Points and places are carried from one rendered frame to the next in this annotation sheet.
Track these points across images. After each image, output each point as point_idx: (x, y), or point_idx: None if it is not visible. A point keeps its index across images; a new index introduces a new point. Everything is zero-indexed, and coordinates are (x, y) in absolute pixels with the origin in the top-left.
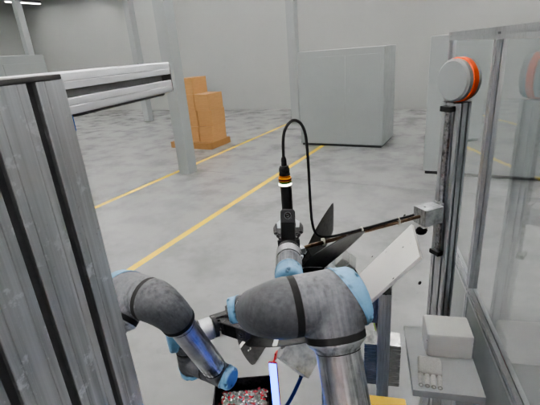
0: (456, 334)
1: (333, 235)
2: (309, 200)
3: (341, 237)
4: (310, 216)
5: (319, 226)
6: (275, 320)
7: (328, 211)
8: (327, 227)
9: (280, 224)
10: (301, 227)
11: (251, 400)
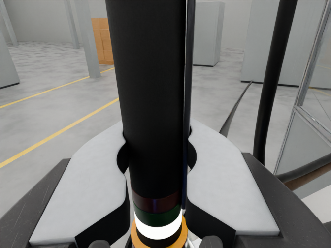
0: None
1: (300, 170)
2: (286, 15)
3: (316, 174)
4: (264, 109)
5: (223, 129)
6: None
7: (241, 98)
8: (228, 127)
9: (88, 173)
10: (310, 231)
11: None
